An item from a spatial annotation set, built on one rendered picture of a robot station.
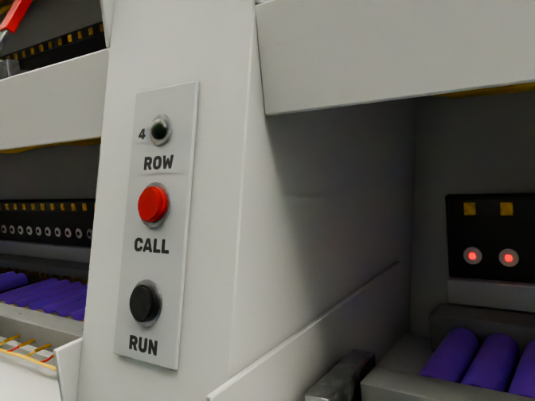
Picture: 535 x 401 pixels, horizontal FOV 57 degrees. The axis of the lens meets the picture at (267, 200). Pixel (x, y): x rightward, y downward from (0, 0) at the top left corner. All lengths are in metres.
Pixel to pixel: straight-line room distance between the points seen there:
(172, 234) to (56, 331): 0.18
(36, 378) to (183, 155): 0.20
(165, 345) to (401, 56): 0.15
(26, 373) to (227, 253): 0.22
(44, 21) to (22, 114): 0.45
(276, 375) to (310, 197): 0.08
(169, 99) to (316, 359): 0.14
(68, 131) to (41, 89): 0.03
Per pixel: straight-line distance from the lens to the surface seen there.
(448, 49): 0.18
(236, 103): 0.20
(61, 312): 0.43
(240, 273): 0.20
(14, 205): 0.69
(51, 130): 0.33
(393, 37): 0.19
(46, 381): 0.36
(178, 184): 0.22
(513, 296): 0.33
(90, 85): 0.29
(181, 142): 0.22
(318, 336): 0.25
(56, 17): 0.77
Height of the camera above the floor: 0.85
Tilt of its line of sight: 5 degrees up
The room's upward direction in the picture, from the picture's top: 3 degrees clockwise
